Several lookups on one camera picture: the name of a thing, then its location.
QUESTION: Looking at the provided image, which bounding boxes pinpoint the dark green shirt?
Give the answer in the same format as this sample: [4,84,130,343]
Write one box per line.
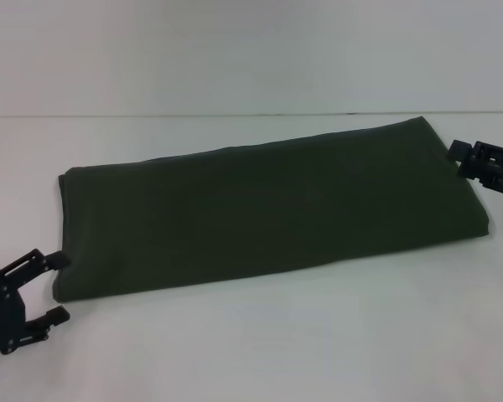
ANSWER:
[57,116,490,303]

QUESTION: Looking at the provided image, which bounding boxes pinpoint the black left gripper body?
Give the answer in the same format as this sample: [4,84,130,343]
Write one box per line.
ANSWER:
[0,270,29,357]

